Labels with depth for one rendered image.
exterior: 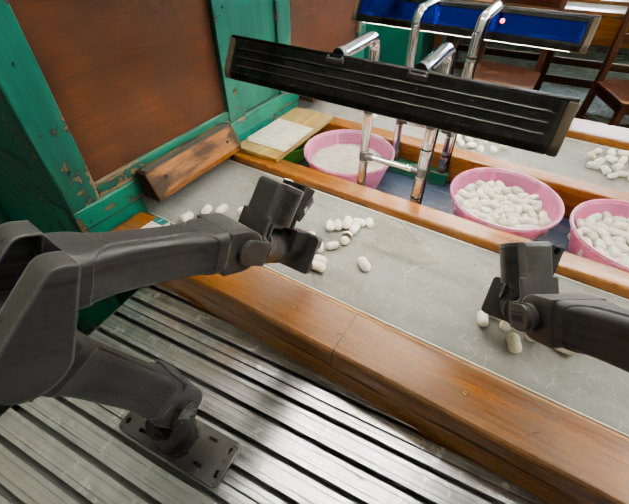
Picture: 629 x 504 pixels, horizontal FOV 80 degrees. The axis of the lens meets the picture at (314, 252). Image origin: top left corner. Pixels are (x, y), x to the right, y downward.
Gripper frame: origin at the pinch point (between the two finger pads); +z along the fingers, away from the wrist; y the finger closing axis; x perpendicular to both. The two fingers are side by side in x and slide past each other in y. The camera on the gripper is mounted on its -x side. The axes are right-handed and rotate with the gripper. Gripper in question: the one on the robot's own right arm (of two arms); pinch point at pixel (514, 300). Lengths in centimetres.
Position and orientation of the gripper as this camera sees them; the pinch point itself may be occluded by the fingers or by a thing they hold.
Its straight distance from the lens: 80.7
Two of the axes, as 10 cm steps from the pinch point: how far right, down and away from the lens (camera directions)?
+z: 4.0, 0.4, 9.2
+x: -3.4, 9.4, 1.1
